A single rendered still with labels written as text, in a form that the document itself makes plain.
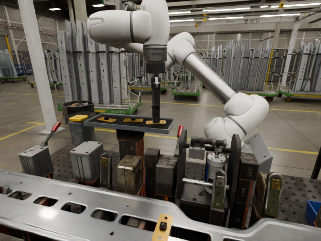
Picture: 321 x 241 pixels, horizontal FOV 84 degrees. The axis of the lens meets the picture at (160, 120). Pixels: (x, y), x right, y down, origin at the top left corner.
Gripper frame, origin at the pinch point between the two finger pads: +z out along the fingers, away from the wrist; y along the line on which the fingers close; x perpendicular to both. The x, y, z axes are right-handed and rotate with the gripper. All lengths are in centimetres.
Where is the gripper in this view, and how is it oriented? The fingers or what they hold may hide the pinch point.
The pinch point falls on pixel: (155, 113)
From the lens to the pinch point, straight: 74.5
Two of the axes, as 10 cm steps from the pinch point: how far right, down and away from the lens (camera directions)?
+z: 0.0, 9.5, 3.3
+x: 9.9, -0.3, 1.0
